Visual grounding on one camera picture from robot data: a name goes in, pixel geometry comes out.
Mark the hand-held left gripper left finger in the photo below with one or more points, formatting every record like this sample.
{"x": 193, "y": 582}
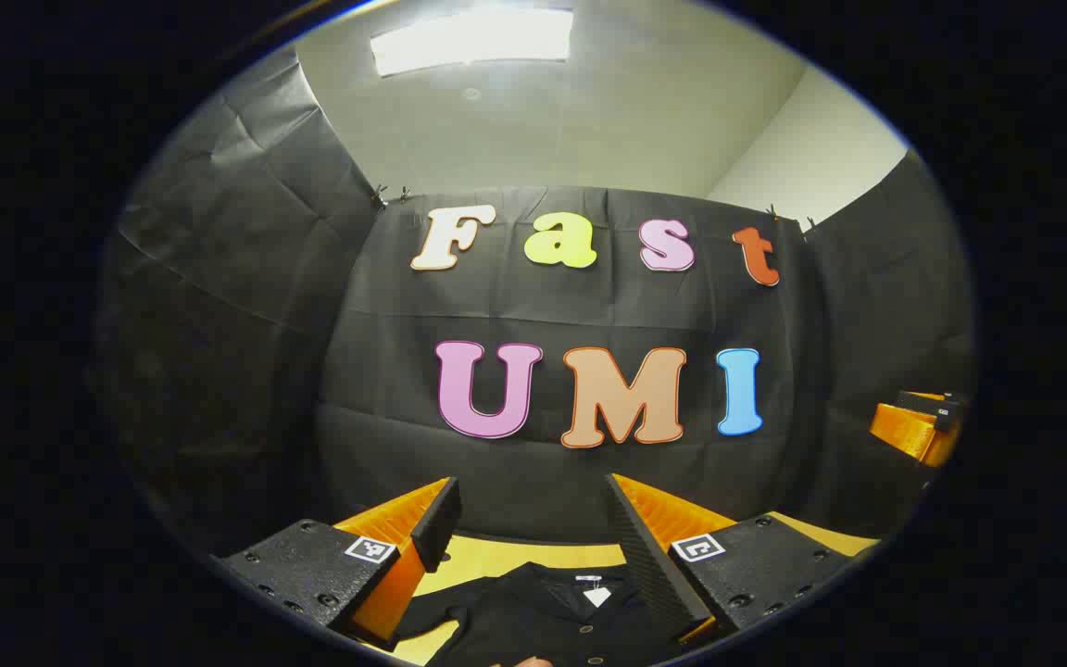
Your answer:
{"x": 437, "y": 523}

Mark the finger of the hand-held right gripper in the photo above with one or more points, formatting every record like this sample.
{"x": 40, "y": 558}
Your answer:
{"x": 909, "y": 428}

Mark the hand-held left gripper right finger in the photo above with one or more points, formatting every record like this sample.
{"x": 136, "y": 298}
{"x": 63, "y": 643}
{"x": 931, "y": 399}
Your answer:
{"x": 645, "y": 556}

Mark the black button shirt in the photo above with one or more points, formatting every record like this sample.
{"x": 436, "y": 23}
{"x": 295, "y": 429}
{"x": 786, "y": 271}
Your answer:
{"x": 533, "y": 621}

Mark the ceiling light panel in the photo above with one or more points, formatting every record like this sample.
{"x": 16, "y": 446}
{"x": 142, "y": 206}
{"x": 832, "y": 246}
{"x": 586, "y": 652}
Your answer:
{"x": 473, "y": 39}

